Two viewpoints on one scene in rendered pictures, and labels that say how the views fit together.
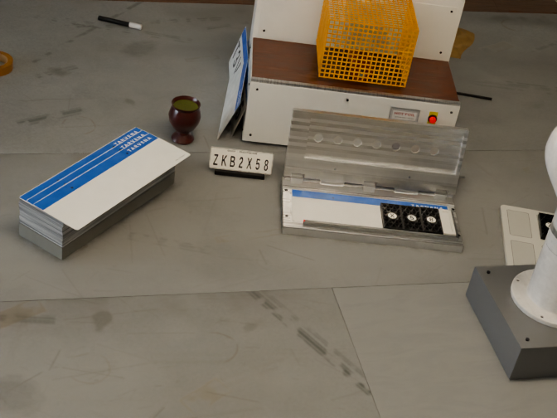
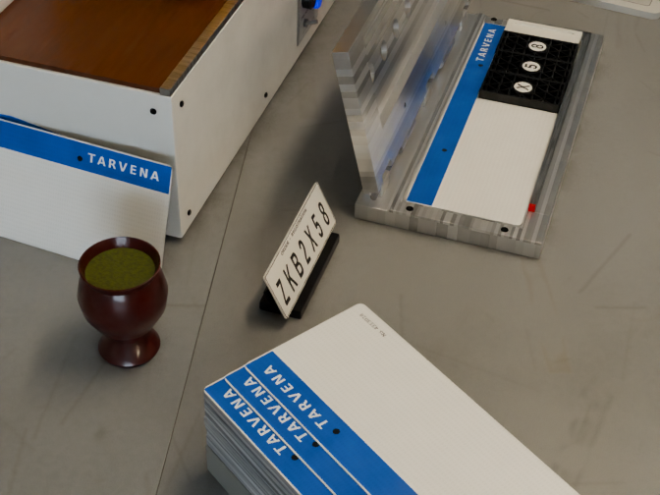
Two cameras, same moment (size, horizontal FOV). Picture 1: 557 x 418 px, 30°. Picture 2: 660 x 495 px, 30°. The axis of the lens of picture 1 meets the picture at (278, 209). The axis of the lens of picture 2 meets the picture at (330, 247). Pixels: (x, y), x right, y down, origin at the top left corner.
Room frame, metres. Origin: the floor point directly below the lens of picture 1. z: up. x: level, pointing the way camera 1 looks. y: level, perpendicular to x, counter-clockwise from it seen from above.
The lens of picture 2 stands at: (1.76, 0.97, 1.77)
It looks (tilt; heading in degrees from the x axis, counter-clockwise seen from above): 41 degrees down; 294
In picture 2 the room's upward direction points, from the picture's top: 2 degrees clockwise
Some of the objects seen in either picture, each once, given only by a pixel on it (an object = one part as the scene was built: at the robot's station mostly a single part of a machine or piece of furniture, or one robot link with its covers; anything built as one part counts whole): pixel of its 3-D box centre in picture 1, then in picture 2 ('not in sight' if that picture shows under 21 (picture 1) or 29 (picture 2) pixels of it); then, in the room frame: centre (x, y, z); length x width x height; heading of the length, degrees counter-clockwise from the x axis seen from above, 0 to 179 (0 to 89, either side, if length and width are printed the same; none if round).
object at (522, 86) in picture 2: (391, 217); (522, 90); (2.06, -0.28, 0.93); 0.10 x 0.05 x 0.01; 6
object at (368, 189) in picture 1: (370, 211); (490, 114); (2.08, -0.23, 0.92); 0.44 x 0.21 x 0.04; 96
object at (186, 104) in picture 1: (184, 121); (124, 305); (2.28, 0.28, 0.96); 0.09 x 0.09 x 0.11
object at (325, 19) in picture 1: (365, 35); not in sight; (2.47, -0.14, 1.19); 0.23 x 0.20 x 0.17; 96
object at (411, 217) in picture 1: (411, 219); (530, 70); (2.06, -0.33, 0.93); 0.10 x 0.05 x 0.01; 6
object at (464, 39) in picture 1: (445, 36); not in sight; (3.12, -0.44, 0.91); 0.22 x 0.18 x 0.02; 165
